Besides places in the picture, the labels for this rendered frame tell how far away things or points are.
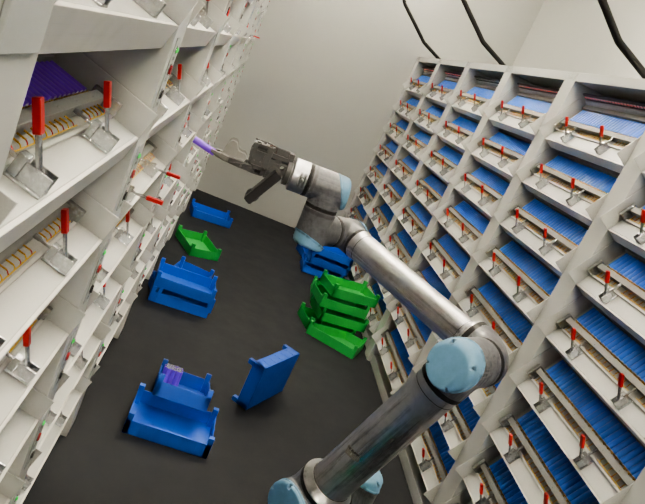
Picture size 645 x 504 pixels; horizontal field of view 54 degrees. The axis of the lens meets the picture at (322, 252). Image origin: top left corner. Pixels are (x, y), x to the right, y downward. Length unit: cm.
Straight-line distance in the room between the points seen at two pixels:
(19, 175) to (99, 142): 27
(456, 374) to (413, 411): 15
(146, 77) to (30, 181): 46
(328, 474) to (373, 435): 18
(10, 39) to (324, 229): 136
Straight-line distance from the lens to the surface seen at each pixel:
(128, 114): 111
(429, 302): 163
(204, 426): 248
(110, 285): 191
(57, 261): 99
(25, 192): 67
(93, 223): 116
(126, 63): 110
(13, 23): 43
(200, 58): 179
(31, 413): 134
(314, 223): 170
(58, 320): 124
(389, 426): 153
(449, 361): 141
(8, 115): 49
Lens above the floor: 135
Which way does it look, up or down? 15 degrees down
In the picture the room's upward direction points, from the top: 25 degrees clockwise
